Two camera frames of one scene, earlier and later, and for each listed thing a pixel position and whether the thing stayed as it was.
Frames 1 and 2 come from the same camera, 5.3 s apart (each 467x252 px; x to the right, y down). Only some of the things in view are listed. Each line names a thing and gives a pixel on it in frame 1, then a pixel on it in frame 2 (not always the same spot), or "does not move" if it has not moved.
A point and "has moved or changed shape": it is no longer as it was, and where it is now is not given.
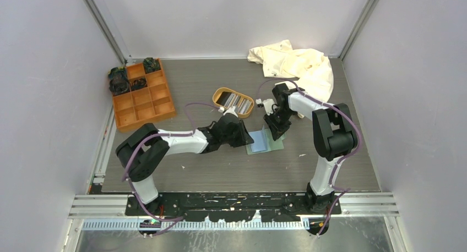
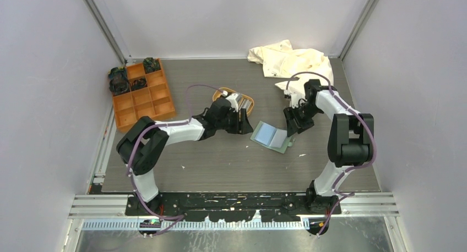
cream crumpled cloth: [311, 69] does not move
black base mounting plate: [237, 207] does not move
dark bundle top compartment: [151, 64] does not move
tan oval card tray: [217, 92] does not move
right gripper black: [277, 131] -> [290, 114]
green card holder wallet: [264, 141] has moved or changed shape
